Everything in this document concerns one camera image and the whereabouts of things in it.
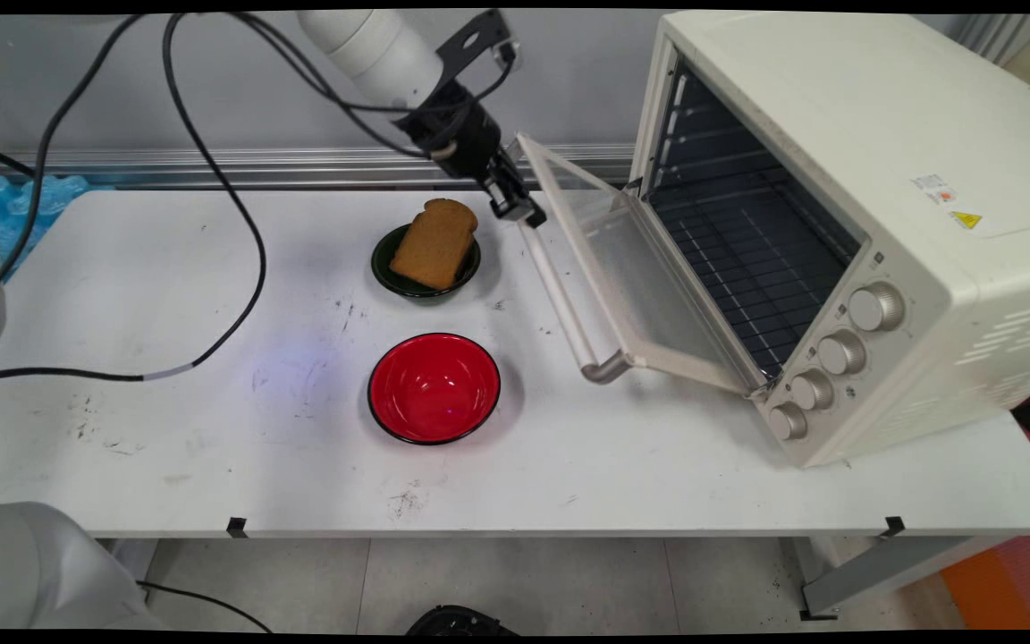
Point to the aluminium rail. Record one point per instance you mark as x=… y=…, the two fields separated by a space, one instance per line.
x=300 y=165

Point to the cream toaster oven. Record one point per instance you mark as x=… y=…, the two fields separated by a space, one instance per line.
x=944 y=134

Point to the red bowl with black rim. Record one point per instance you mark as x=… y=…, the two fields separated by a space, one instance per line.
x=434 y=389

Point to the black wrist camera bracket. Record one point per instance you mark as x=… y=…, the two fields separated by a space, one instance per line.
x=470 y=40

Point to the grey table leg frame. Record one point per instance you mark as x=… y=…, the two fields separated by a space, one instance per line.
x=882 y=572

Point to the blue bubble wrap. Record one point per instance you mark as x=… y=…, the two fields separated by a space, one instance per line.
x=59 y=192

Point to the grey corrugated panel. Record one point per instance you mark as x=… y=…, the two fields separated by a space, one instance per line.
x=998 y=36

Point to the yellow warning sticker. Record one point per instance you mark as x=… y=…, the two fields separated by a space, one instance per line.
x=967 y=220

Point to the orange floor box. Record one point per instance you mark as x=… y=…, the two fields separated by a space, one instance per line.
x=984 y=586

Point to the black round floor object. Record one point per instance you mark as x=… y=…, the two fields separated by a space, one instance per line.
x=460 y=620

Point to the brown bread slice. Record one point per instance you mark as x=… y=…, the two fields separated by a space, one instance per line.
x=433 y=246

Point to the dark green bowl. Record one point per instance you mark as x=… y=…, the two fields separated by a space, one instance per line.
x=383 y=268

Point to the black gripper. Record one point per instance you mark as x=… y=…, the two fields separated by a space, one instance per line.
x=466 y=134

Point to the large silver oven knob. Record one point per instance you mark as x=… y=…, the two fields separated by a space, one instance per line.
x=877 y=307

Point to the white oven label sticker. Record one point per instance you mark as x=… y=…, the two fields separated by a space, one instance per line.
x=935 y=189

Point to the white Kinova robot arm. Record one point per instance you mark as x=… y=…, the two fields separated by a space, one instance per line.
x=372 y=49

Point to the black tape tab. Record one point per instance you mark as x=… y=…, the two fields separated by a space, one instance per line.
x=237 y=527
x=894 y=526

